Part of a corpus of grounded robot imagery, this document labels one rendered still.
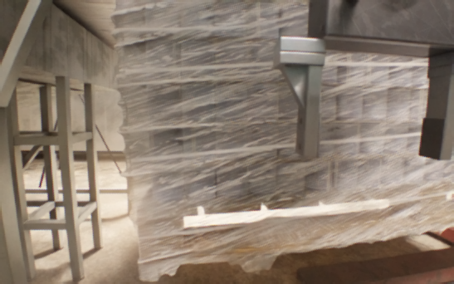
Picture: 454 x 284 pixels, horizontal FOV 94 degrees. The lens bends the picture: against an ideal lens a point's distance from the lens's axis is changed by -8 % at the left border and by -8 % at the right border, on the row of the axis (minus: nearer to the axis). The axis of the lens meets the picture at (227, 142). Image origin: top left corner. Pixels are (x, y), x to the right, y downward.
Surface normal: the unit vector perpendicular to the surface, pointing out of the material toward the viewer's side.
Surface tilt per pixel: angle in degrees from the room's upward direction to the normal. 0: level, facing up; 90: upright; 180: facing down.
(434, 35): 90
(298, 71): 90
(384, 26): 90
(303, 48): 90
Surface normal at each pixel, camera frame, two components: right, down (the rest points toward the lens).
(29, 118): 0.15, 0.13
